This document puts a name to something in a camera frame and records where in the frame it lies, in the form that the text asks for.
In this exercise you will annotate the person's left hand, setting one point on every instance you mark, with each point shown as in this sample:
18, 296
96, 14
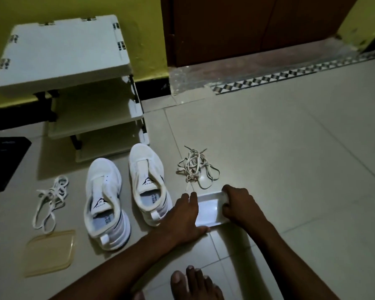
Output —
182, 220

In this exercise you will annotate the person's right hand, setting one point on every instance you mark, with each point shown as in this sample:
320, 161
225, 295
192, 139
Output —
241, 206

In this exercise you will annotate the person's left thumb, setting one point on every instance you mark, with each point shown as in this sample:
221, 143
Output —
201, 230

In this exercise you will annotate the person's right fingers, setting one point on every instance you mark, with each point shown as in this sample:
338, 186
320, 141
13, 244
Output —
229, 199

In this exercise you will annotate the white rectangular tray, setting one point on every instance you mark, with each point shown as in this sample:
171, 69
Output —
211, 210

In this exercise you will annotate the person's right forearm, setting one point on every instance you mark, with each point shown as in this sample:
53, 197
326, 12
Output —
287, 262

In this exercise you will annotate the person's left forearm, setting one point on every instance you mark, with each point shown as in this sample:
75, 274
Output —
112, 271

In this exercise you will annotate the white shoelace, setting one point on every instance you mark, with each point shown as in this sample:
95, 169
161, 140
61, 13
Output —
197, 167
50, 201

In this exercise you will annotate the person's foot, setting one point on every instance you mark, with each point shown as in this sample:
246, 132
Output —
193, 284

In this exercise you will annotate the white sneaker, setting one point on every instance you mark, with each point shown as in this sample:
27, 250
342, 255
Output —
148, 181
104, 199

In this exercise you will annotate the translucent yellow plastic lid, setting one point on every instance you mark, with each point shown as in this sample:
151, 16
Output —
50, 253

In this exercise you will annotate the brown wooden door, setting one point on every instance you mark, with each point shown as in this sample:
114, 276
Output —
253, 28

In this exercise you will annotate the white plastic shoe rack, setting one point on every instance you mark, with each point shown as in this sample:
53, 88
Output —
72, 84

